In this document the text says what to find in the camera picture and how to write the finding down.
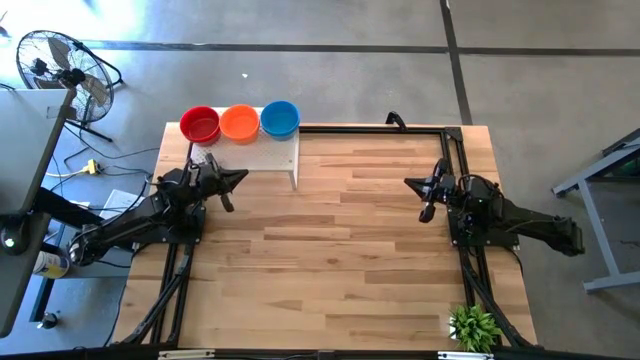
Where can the green potted plant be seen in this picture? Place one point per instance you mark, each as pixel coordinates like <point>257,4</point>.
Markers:
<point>475,327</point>

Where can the black floor fan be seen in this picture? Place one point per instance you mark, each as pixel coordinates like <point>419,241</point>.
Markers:
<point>72,77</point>

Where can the black caster wheel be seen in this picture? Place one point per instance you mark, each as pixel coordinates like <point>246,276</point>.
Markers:
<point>48,321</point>

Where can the white and yellow can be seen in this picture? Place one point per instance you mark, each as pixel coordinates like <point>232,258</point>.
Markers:
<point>52,266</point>

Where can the orange plastic mini bowl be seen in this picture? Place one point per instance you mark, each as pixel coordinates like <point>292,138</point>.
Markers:
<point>242,142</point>
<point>240,121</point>

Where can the yellow power plug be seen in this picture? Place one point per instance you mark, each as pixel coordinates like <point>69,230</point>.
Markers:
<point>91,167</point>

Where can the black aluminium table frame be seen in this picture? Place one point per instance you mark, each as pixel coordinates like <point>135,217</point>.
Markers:
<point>375,129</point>

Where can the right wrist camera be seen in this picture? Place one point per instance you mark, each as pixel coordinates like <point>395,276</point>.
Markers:
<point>448,186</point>

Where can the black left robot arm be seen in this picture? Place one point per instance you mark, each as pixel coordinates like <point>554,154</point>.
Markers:
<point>125,230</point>

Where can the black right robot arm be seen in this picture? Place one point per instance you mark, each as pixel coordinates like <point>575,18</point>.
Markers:
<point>540,225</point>

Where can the silver metal bracket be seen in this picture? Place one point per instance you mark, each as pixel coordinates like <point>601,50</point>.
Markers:
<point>465,356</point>
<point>185,355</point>

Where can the white perforated metal shelf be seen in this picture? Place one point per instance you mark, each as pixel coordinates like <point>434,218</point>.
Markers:
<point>250,157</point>

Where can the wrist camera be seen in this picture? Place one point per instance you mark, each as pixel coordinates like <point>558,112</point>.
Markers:
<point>204,180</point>
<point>448,186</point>

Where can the white paper sheet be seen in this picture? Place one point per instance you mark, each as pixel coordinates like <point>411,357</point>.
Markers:
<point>117,202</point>

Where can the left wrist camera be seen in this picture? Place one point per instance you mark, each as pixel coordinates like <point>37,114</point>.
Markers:
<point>204,180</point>

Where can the black curved hook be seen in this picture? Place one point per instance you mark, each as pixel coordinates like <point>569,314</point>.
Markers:
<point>397,120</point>

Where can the grey metal stand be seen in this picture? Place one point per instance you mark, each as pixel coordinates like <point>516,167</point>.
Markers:
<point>599,235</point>

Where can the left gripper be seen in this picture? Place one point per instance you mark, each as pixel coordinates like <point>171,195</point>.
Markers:
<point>219,182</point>

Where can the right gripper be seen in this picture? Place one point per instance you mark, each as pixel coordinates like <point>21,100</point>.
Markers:
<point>433,196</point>

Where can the black round device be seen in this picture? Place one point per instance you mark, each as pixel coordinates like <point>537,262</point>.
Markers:
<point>12,242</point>

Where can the grey desk with black legs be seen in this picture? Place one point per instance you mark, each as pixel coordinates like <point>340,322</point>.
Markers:
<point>25,150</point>

